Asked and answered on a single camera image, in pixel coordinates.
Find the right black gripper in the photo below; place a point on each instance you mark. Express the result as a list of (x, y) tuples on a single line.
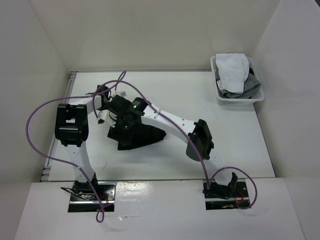
[(118, 117)]

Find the black skirt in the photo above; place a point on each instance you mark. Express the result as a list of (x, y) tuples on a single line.
[(137, 136)]

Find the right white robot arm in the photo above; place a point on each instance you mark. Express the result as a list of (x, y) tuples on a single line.
[(138, 123)]

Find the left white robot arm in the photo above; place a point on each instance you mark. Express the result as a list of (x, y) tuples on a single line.
[(72, 130)]

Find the white skirt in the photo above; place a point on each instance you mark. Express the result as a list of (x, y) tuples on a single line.
[(233, 70)]

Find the grey skirt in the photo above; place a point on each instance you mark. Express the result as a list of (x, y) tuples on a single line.
[(250, 87)]

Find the white plastic basket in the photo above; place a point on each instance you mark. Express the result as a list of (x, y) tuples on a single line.
[(257, 97)]

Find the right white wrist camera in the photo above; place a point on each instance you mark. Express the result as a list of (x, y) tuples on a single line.
[(106, 116)]

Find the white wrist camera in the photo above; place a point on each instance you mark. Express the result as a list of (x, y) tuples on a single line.
[(106, 116), (120, 93)]

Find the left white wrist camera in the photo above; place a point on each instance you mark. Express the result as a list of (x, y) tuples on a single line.
[(120, 93)]

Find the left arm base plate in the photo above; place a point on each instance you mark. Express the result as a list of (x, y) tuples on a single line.
[(84, 200)]

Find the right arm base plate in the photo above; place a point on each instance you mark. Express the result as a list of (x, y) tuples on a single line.
[(219, 197)]

